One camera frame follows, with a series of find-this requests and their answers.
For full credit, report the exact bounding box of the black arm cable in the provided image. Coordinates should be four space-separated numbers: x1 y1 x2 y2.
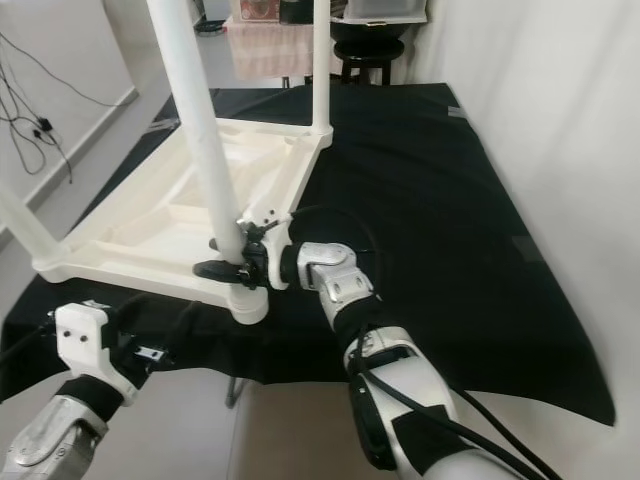
0 320 61 376
350 300 561 480

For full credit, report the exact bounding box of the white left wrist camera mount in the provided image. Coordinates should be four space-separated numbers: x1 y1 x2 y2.
55 302 139 406

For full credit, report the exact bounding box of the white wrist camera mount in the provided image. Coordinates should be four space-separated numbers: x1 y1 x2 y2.
238 195 296 291
55 302 139 406

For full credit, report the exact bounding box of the red printed box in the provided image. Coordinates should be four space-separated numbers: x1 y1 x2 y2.
240 0 281 21

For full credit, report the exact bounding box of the thin black cable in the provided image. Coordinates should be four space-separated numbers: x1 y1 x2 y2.
0 60 76 181
0 35 141 109

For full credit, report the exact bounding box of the grey plastic storage container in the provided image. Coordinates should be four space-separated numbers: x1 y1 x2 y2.
345 0 429 23

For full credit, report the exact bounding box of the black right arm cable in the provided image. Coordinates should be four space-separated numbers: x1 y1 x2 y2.
350 300 561 480

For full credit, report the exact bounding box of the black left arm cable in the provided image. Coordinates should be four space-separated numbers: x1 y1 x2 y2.
0 320 61 376

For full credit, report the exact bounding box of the dark tape patch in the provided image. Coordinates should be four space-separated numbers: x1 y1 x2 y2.
510 237 546 261

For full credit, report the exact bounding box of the white plastic table top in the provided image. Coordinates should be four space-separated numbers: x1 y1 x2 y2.
32 118 336 326

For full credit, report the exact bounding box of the black tablecloth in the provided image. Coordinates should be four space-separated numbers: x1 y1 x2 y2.
0 83 616 426

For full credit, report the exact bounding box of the black metal wok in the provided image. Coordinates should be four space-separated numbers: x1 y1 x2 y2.
330 15 426 56

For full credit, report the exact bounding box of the pink cloth covered table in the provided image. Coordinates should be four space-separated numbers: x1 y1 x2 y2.
225 20 316 81

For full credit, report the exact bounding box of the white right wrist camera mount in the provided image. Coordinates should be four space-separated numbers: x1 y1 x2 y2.
238 195 296 291

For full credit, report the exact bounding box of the black bag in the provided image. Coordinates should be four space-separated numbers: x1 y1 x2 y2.
280 0 316 23

